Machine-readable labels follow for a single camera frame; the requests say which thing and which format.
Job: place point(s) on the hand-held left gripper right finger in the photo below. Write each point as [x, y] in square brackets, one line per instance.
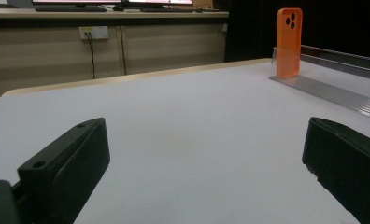
[348, 161]

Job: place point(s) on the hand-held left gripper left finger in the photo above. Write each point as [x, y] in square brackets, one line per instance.
[64, 174]

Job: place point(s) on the clear plastic box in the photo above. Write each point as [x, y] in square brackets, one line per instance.
[329, 90]

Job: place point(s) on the orange phone case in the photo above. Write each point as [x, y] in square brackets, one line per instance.
[288, 43]

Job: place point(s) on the wooden table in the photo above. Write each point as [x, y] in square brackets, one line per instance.
[111, 80]

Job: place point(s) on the white table mat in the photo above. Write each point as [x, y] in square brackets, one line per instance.
[189, 124]

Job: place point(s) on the black curtain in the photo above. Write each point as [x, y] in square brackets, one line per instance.
[258, 28]

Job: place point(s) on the beige office desk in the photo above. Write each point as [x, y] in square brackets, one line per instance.
[105, 17]

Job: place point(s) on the black keyboard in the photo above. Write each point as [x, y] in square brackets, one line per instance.
[170, 10]
[71, 9]

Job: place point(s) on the computer monitor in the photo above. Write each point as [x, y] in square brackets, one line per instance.
[77, 1]
[161, 1]

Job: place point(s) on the metal floor rail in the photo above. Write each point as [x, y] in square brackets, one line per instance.
[345, 60]

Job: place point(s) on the white wall socket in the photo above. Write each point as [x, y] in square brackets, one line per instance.
[93, 32]

